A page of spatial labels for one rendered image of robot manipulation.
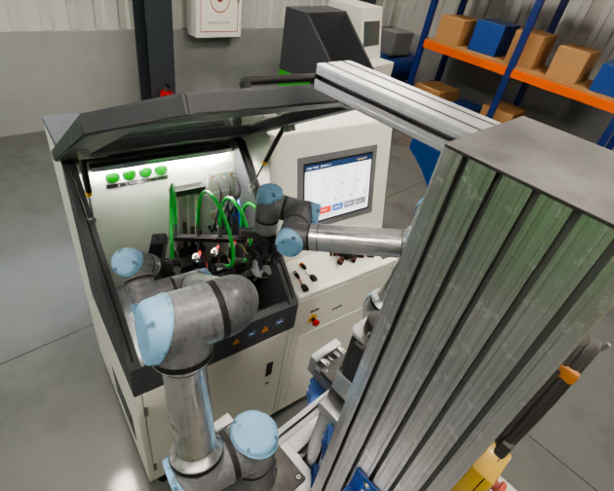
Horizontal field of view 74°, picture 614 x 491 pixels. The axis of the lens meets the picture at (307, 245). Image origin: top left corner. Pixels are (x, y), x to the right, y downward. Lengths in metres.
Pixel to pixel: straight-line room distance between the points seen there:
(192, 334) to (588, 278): 0.58
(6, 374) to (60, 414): 0.44
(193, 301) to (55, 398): 2.05
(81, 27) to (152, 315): 4.78
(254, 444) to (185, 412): 0.23
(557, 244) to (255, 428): 0.78
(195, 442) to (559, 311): 0.71
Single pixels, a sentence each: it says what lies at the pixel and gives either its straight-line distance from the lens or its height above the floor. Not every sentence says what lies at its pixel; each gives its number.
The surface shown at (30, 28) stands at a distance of 5.24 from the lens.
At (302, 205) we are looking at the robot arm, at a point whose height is 1.58.
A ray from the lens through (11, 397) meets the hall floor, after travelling 2.83.
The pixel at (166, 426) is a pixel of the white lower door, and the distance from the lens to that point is 1.96.
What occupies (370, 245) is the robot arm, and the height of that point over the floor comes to 1.60.
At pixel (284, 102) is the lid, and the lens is 0.84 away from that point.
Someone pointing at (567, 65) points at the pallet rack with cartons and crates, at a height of 1.39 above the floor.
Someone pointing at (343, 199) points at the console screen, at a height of 1.22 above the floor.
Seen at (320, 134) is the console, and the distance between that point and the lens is 1.81.
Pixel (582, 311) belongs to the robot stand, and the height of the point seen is 1.92.
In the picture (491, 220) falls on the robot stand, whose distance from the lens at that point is 0.55.
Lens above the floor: 2.22
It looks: 38 degrees down
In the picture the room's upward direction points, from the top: 11 degrees clockwise
